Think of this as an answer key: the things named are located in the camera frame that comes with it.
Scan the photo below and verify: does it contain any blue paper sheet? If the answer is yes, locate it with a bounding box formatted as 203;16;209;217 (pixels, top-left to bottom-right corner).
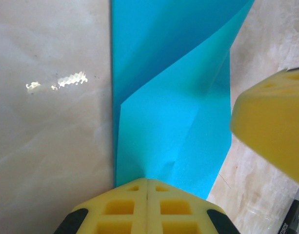
109;0;256;199

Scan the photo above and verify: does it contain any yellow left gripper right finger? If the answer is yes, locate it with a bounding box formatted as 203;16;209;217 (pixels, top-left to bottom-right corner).
148;178;238;234

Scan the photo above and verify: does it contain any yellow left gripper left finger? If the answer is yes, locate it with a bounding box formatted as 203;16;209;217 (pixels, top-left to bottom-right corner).
56;177;148;234

